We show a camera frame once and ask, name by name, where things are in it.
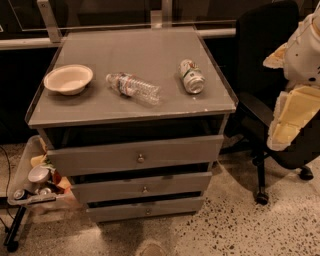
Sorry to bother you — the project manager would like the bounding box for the metal railing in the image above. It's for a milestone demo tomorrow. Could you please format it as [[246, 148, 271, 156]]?
[[0, 0, 237, 50]]

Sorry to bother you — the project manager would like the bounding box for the white paper bowl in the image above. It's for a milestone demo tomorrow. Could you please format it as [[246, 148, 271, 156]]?
[[44, 64, 93, 96]]

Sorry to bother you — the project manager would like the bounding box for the silver can in bin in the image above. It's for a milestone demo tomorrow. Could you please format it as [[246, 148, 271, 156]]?
[[28, 165, 50, 184]]

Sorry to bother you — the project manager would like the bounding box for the grey bottom drawer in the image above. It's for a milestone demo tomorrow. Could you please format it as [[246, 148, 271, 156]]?
[[86, 197, 204, 222]]

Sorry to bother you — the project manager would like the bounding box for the small silver can lid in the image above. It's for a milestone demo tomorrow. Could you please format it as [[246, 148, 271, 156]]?
[[13, 189, 26, 200]]

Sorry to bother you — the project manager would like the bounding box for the clear plastic bin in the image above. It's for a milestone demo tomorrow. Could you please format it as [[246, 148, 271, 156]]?
[[8, 136, 80, 212]]

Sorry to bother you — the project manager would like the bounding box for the clear plastic water bottle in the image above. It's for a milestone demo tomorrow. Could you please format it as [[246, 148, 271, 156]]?
[[106, 72, 160, 105]]

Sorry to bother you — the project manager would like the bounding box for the green white soda can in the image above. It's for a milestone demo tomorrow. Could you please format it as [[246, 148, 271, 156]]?
[[179, 59, 205, 94]]

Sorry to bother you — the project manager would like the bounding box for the black stand leg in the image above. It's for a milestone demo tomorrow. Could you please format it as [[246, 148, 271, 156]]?
[[3, 206, 26, 252]]

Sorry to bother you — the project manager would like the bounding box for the grey drawer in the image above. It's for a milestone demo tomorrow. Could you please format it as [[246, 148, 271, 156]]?
[[71, 172, 212, 203], [48, 135, 223, 176], [86, 197, 204, 222]]

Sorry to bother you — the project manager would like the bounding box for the grey drawer cabinet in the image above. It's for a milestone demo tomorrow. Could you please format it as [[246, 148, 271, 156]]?
[[26, 27, 236, 210]]

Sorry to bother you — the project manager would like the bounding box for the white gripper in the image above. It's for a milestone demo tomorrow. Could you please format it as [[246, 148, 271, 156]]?
[[263, 6, 320, 151]]

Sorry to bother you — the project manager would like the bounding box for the black office chair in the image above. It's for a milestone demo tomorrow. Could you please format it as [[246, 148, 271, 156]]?
[[225, 0, 320, 205]]

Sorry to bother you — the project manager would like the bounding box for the grey top drawer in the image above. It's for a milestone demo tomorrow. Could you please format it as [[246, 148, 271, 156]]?
[[48, 135, 223, 176]]

